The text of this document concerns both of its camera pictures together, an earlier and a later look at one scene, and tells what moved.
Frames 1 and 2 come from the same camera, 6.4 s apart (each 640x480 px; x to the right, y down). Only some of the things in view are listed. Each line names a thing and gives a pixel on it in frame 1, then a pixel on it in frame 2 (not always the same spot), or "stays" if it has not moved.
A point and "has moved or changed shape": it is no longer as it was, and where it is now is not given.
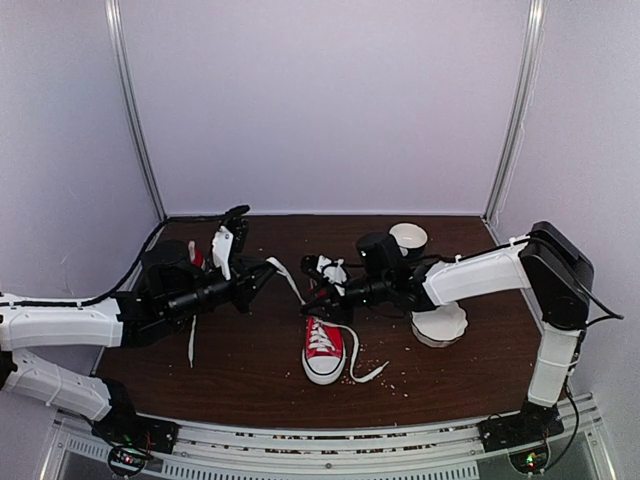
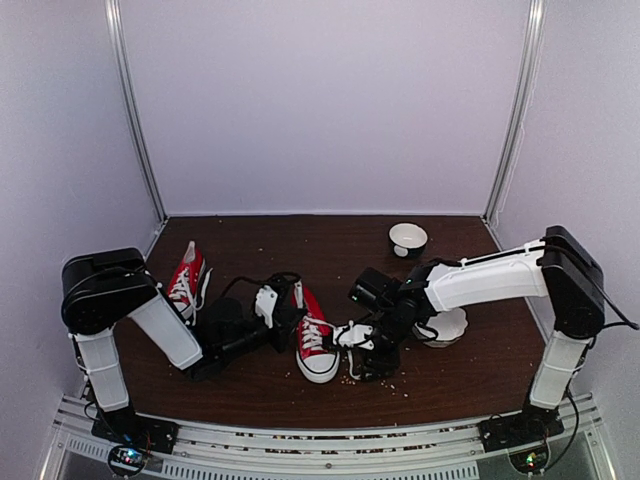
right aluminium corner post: (521, 111) stays
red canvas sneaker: (324, 350) has moved or changed shape
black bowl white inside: (410, 237) stays
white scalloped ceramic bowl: (440, 326) stays
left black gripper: (245, 285) to (285, 320)
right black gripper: (329, 306) to (382, 367)
